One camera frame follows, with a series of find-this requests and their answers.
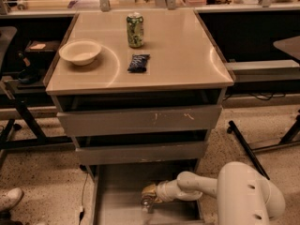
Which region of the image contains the top grey drawer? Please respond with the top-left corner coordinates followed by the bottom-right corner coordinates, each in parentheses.
top-left (57, 105), bottom-right (222, 137)

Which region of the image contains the clear plastic water bottle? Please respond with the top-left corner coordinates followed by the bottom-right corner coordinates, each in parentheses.
top-left (141, 194), bottom-right (155, 213)

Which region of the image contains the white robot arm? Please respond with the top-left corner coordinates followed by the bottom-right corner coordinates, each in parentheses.
top-left (141, 161), bottom-right (286, 225)

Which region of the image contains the blue snack packet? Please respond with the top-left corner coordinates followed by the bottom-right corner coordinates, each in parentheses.
top-left (127, 54), bottom-right (150, 73)

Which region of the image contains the open bottom grey drawer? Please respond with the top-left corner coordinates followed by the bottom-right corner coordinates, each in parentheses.
top-left (90, 161), bottom-right (205, 225)

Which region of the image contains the white bowl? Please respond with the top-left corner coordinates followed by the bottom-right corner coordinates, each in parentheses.
top-left (59, 39), bottom-right (102, 66)

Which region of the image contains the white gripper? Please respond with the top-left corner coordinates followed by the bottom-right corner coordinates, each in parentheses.
top-left (142, 181), bottom-right (174, 203)

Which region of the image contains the green soda can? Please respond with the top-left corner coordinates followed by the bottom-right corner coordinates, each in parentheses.
top-left (127, 12), bottom-right (143, 48)

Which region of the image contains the grey drawer cabinet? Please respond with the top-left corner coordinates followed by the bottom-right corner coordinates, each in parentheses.
top-left (42, 8), bottom-right (236, 183)

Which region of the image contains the black wheeled stand base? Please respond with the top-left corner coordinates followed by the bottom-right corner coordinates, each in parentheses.
top-left (227, 111), bottom-right (300, 179)

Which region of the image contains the middle grey drawer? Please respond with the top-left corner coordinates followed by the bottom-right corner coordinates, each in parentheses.
top-left (76, 141), bottom-right (208, 165)

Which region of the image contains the white floor cable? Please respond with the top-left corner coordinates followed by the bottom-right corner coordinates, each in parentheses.
top-left (78, 172), bottom-right (90, 223)

